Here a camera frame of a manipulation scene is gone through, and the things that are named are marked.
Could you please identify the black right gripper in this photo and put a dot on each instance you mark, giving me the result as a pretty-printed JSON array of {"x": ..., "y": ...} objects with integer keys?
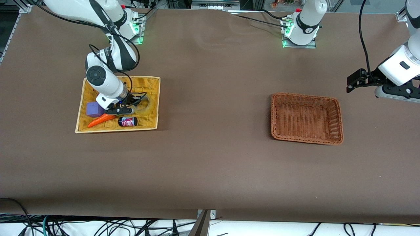
[{"x": 130, "y": 98}]

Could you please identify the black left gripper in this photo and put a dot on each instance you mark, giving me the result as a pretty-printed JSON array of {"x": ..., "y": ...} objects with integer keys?
[{"x": 373, "y": 79}]

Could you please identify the clear yellowish tape roll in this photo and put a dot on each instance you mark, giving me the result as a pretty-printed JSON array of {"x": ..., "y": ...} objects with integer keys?
[{"x": 147, "y": 108}]

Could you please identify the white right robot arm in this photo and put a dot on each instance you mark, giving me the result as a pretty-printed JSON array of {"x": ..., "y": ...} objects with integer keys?
[{"x": 108, "y": 85}]

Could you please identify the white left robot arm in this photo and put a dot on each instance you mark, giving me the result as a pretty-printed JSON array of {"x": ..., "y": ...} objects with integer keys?
[{"x": 306, "y": 24}]

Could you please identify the yellow wicker basket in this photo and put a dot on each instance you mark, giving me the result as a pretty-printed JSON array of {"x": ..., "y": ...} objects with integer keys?
[{"x": 147, "y": 121}]

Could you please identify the dark soda can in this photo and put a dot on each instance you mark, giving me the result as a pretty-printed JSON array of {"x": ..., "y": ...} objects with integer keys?
[{"x": 128, "y": 121}]

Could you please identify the orange toy carrot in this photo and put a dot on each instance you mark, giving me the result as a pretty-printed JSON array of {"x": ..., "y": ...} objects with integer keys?
[{"x": 98, "y": 120}]

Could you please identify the purple cube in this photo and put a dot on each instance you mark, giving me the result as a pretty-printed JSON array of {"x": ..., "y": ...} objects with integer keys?
[{"x": 92, "y": 109}]

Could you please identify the brown wicker basket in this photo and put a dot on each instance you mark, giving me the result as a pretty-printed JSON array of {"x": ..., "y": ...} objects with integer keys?
[{"x": 305, "y": 118}]

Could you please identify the grey background equipment box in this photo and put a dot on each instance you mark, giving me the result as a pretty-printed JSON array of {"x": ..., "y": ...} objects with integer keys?
[{"x": 215, "y": 4}]

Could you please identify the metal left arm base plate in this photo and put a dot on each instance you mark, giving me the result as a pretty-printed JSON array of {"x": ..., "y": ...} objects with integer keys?
[{"x": 313, "y": 44}]

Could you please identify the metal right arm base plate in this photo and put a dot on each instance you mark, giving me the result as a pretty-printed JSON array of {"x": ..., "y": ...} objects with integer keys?
[{"x": 139, "y": 37}]

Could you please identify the aluminium frame corner piece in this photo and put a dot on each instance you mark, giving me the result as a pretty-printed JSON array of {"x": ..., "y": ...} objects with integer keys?
[
  {"x": 401, "y": 16},
  {"x": 25, "y": 8}
]

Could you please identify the metal table edge bracket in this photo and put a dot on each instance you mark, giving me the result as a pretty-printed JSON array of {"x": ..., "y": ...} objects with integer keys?
[{"x": 202, "y": 226}]

